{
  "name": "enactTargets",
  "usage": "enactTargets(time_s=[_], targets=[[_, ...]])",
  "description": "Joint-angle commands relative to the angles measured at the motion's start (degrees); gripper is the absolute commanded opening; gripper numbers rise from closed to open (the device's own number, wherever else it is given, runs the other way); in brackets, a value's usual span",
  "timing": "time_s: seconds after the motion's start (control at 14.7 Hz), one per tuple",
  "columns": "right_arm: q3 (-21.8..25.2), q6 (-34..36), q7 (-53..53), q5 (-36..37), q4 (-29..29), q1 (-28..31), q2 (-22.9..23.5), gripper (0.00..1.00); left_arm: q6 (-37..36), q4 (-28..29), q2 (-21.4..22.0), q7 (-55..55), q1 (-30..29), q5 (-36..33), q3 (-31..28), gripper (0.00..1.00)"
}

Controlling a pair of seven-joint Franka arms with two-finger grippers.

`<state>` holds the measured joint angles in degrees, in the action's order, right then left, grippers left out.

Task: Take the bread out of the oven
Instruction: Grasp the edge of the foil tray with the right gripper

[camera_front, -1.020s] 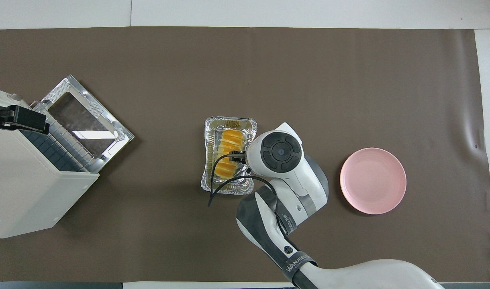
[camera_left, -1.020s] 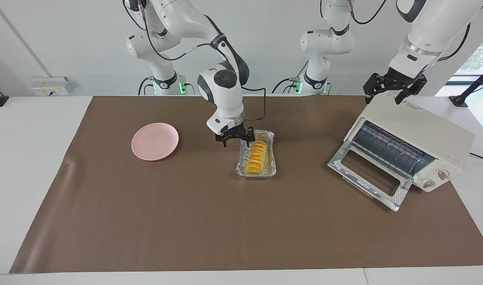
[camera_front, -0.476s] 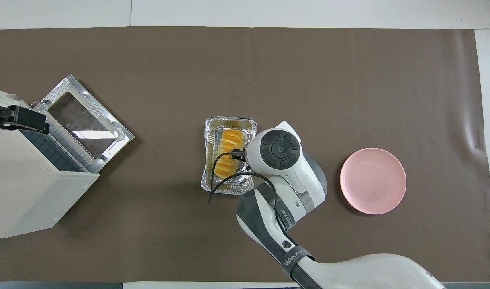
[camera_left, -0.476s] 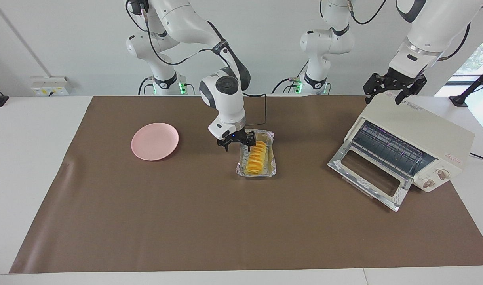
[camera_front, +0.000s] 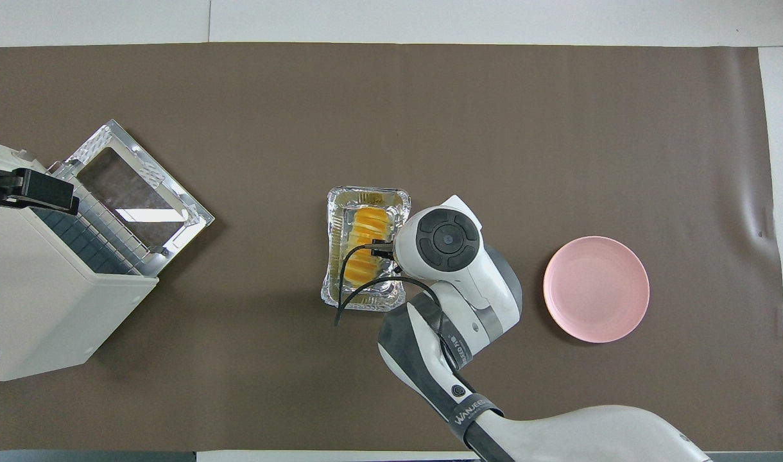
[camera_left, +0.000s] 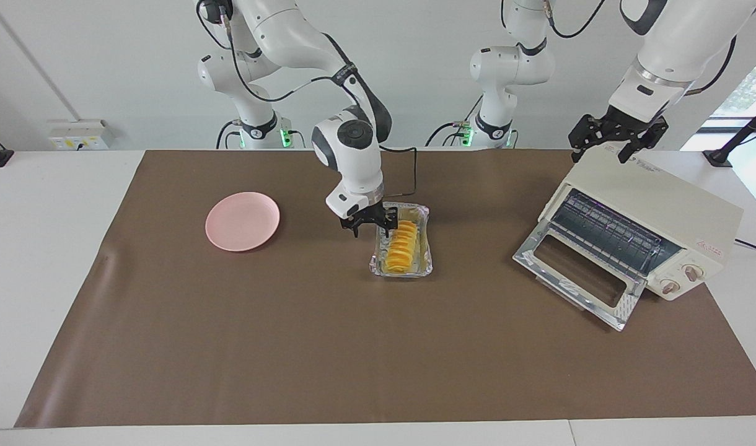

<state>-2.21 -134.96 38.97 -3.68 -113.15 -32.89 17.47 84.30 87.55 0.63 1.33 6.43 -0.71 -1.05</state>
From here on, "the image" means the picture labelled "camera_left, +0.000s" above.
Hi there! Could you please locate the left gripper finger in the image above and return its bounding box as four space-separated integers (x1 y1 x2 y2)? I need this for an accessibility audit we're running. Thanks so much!
569 115 602 163
618 118 669 165

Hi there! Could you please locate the yellow sliced bread loaf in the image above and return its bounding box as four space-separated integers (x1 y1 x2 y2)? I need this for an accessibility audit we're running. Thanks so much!
384 217 419 275

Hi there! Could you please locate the aluminium foil tray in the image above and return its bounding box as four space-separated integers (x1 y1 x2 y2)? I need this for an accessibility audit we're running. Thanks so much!
370 201 433 278

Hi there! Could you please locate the cream toaster oven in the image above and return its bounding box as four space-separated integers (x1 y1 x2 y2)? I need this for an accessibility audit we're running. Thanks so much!
538 146 744 302

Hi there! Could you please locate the metal oven rack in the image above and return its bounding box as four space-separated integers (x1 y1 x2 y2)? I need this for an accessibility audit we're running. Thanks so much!
552 190 681 274

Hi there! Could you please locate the glass oven door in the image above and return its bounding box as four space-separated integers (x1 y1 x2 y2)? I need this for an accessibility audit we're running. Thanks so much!
513 220 648 332

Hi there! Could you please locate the pink round plate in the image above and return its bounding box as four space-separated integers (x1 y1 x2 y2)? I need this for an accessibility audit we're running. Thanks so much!
205 191 281 252

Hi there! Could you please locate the brown table mat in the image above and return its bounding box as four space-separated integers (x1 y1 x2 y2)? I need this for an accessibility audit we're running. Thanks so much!
14 149 756 429

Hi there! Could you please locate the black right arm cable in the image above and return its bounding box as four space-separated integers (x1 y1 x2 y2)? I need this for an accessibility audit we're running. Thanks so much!
195 0 418 199

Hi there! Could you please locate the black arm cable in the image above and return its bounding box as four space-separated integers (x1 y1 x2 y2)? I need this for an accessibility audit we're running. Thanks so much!
501 0 739 98
195 0 418 199

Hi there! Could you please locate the black left base cable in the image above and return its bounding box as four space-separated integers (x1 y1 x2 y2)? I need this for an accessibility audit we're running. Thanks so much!
425 93 478 147

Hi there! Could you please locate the black base cable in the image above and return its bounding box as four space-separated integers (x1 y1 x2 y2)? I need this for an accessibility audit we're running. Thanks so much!
425 93 478 147
216 120 242 149

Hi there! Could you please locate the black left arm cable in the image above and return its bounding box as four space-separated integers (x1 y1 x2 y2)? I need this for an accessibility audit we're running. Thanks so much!
501 0 739 98

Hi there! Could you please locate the black right base cable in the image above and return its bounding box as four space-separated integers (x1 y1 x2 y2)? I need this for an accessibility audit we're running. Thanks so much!
216 120 242 149

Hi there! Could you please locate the white wall socket box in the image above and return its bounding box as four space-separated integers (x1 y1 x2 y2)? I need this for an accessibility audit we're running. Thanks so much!
48 120 114 151

